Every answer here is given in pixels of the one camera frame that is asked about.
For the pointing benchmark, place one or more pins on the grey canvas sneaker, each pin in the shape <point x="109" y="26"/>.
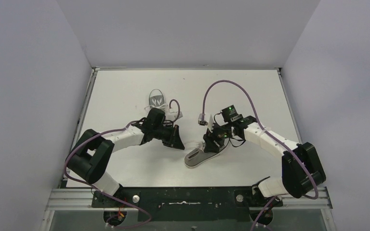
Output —
<point x="157" y="100"/>
<point x="197" y="155"/>

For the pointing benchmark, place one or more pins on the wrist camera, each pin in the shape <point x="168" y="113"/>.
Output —
<point x="209" y="122"/>
<point x="172" y="115"/>

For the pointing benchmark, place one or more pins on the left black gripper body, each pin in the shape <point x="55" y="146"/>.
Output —
<point x="173" y="134"/>

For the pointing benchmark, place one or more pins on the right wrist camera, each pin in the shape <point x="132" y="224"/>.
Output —
<point x="209" y="122"/>

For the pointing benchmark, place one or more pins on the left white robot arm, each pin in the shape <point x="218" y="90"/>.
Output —
<point x="91" y="154"/>

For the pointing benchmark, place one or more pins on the aluminium frame rail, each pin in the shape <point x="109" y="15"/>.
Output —
<point x="80" y="199"/>

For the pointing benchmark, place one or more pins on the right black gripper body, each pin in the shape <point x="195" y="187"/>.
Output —
<point x="220" y="133"/>

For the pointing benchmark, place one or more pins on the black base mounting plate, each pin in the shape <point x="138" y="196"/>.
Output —
<point x="240" y="203"/>

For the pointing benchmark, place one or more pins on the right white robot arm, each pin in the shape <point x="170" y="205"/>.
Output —
<point x="301" y="168"/>

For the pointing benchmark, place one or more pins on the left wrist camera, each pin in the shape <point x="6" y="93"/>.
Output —
<point x="172" y="115"/>

